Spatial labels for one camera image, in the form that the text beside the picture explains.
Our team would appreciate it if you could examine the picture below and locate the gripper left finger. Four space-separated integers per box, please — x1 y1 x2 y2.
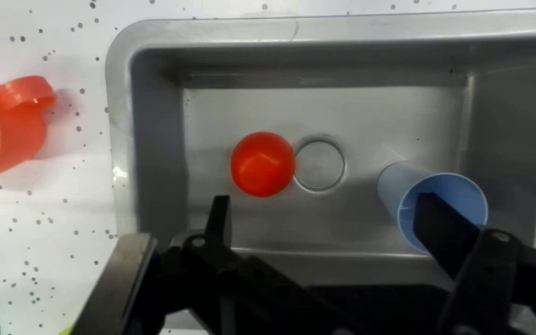
120 194 338 335

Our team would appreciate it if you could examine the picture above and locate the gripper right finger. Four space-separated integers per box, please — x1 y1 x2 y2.
412 192 536 335

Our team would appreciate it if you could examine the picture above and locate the light blue plastic cup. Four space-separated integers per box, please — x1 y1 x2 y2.
376 161 489 255

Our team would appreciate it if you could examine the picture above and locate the grey plastic sink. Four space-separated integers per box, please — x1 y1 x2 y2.
105 9 536 298

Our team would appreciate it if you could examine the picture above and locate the orange ball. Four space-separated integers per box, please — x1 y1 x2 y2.
230 132 296 198

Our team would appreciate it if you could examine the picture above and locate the orange plastic cup with handle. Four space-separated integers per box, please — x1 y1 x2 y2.
0 75 58 186

